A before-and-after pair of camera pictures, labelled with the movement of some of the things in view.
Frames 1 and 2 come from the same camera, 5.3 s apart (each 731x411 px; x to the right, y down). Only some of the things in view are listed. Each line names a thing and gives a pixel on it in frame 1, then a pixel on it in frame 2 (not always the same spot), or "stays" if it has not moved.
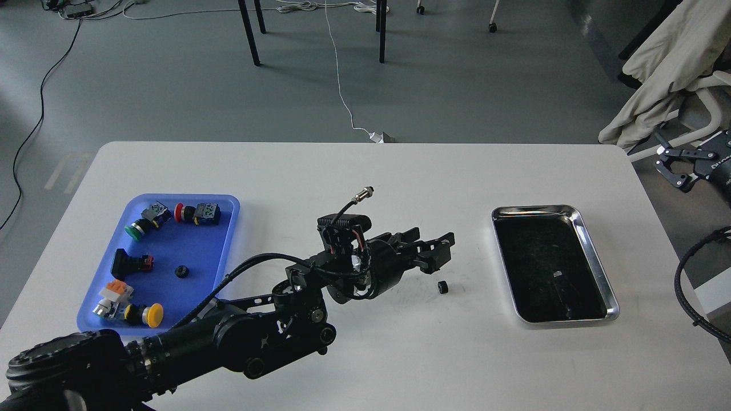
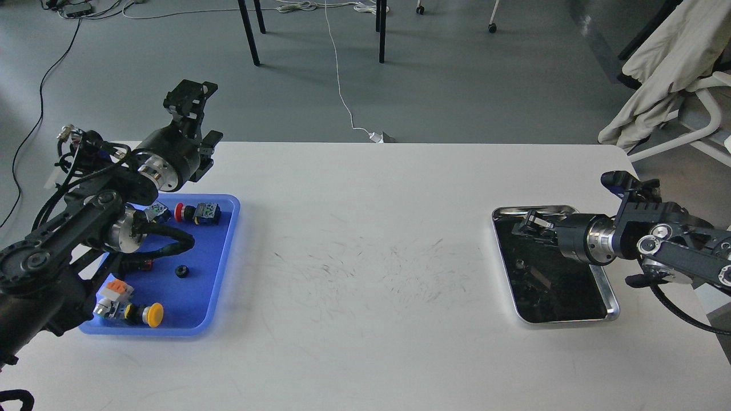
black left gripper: x=386 y=256 → x=179 y=142
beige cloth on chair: x=679 y=53 stays
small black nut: x=181 y=271 stays
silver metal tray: x=553 y=274 stays
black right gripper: x=720 y=145 → x=587 y=237
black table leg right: x=381 y=12 stays
